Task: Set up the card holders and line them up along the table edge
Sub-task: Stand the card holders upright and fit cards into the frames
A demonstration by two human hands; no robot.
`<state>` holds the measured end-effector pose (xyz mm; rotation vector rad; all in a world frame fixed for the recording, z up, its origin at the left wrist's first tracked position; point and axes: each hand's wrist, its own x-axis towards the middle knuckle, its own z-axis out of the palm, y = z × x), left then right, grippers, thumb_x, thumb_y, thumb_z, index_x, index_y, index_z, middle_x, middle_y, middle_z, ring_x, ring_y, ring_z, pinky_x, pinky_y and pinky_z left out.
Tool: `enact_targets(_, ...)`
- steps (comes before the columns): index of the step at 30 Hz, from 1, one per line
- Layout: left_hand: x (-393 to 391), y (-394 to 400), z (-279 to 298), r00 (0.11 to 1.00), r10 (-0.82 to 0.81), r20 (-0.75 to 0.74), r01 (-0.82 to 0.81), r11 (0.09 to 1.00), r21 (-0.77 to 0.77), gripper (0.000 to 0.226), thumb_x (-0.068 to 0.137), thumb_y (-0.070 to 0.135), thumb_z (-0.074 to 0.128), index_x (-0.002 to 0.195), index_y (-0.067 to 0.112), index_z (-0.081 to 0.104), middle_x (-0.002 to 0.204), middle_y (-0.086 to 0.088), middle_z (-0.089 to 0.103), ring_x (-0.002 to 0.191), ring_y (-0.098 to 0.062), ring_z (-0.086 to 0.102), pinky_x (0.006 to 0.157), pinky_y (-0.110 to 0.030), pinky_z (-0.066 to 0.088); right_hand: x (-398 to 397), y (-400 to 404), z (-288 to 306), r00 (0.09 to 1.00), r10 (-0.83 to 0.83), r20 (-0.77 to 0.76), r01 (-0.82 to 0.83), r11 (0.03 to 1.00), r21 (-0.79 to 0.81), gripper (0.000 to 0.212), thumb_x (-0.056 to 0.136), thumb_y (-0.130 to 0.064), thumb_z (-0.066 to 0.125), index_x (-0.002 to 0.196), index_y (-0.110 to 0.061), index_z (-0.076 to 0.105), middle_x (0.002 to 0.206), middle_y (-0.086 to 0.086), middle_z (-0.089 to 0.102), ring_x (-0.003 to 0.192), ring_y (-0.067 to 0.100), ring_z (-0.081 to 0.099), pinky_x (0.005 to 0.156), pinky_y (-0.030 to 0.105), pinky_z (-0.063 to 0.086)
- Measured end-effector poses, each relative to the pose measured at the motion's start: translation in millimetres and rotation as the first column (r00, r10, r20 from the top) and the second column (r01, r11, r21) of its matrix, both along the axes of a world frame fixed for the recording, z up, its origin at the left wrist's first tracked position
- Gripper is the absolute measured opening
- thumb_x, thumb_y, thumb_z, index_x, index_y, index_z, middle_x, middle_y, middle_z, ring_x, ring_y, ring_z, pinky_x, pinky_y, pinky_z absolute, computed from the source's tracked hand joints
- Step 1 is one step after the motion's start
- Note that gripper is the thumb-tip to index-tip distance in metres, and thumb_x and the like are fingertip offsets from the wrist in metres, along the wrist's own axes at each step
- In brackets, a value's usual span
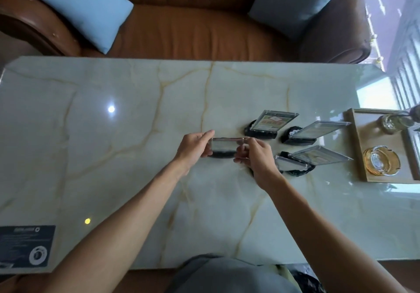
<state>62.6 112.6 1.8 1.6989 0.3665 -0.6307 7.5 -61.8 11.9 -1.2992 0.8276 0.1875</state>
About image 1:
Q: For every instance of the light blue cushion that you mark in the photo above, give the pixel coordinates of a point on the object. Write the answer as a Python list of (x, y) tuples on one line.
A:
[(82, 7)]

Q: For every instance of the clear acrylic sign holder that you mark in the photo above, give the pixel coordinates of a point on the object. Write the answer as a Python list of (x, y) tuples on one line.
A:
[(274, 122), (224, 147), (316, 130), (323, 155), (292, 165)]

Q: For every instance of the dark blue sticker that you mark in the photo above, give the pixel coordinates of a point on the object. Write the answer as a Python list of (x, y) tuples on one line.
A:
[(23, 247)]

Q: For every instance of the person's left hand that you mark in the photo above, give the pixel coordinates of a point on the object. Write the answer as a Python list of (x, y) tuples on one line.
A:
[(192, 148)]

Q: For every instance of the person's right thumb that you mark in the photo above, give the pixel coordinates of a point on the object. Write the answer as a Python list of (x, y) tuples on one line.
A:
[(242, 160)]

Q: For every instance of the grey blue cushion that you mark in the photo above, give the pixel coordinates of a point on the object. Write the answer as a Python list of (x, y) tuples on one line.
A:
[(295, 1)]

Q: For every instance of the clear glass jar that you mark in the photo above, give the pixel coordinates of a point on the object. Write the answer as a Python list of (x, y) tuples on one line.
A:
[(393, 123)]

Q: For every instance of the person's left forearm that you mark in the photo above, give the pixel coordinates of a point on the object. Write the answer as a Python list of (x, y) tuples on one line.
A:
[(114, 230)]

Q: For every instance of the amber glass ashtray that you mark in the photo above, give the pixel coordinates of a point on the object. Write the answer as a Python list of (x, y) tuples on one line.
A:
[(381, 161)]

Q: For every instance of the brown leather sofa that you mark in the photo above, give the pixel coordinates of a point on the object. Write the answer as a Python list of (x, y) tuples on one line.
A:
[(197, 27)]

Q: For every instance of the person's right hand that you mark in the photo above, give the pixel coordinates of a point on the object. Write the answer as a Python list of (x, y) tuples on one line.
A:
[(261, 165)]

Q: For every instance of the wooden tray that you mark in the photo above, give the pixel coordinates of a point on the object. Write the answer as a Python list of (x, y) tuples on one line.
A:
[(359, 145)]

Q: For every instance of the person's right forearm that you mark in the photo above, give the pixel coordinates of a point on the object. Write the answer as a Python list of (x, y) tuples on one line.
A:
[(321, 237)]

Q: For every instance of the person's left thumb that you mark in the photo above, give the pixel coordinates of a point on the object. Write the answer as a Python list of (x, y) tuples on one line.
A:
[(207, 152)]

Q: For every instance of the person's grey garment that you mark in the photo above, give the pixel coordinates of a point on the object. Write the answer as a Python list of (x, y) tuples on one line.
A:
[(229, 274)]

